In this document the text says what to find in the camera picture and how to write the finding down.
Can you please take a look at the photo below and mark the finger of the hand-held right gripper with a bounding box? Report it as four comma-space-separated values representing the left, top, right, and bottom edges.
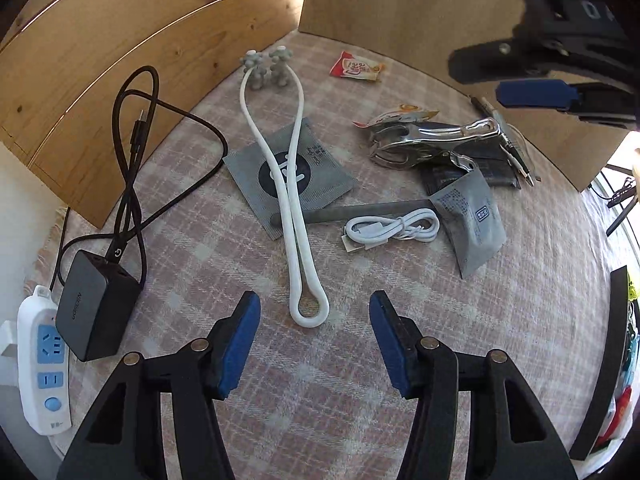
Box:
446, 37, 638, 86
495, 79, 640, 128

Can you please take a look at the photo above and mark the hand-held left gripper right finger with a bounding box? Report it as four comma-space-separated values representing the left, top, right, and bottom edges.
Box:
369, 290, 576, 480

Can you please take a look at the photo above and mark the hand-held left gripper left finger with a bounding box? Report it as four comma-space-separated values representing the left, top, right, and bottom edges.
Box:
56, 290, 262, 480

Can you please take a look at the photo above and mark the black wipes packet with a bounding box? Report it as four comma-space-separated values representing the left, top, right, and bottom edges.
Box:
419, 152, 523, 196

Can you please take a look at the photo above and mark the white massage roller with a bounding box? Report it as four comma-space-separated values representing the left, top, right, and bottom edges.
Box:
239, 47, 331, 330

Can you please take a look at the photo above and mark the black storage box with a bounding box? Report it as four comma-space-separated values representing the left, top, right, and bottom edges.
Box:
570, 266, 640, 461

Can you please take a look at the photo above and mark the black pen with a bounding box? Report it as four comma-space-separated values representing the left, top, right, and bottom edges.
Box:
472, 94, 542, 186

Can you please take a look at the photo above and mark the orange torn wrapper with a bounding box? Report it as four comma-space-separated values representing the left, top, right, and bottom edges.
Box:
351, 102, 441, 130

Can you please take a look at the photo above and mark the light wooden board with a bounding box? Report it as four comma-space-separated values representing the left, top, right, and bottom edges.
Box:
297, 0, 640, 193

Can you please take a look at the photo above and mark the red white candy packet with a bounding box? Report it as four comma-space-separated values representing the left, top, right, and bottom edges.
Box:
329, 51, 387, 83

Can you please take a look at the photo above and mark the black tripod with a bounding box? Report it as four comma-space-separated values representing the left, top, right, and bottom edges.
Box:
585, 162, 640, 236

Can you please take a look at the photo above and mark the black power adapter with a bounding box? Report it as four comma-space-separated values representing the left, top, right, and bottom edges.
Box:
55, 250, 143, 362

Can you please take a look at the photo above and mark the grey nail file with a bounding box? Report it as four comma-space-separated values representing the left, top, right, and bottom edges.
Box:
269, 199, 436, 227

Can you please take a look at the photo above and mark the grey sachet black circle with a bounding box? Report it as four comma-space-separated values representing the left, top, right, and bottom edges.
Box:
222, 116, 360, 241

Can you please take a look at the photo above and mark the white power strip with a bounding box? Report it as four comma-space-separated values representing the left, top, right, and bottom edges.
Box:
16, 285, 72, 436

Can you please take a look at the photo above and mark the pine wooden panel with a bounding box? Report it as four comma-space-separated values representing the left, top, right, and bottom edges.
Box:
0, 0, 311, 228

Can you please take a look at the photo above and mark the coiled white usb cable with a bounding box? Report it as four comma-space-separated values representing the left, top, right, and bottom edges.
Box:
341, 208, 442, 252

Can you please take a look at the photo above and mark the thin black power cord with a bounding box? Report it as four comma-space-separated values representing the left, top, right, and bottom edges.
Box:
49, 205, 73, 293

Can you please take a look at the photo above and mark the black charging cable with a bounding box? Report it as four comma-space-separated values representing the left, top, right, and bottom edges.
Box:
111, 65, 228, 291

